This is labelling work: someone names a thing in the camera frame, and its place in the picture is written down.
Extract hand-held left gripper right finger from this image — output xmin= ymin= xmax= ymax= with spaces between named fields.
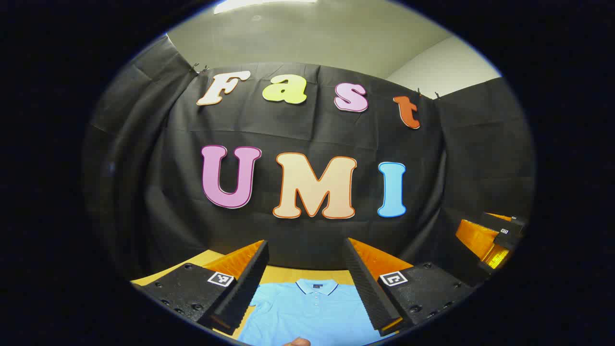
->
xmin=342 ymin=237 xmax=476 ymax=337

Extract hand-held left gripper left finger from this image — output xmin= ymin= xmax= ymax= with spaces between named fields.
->
xmin=131 ymin=239 xmax=270 ymax=336

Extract light blue T-shirt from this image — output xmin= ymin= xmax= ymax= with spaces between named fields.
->
xmin=238 ymin=278 xmax=397 ymax=346

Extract black backdrop cloth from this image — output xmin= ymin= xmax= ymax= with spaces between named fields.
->
xmin=82 ymin=35 xmax=536 ymax=289

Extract ceiling light panel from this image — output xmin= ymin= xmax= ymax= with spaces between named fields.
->
xmin=214 ymin=0 xmax=318 ymax=14

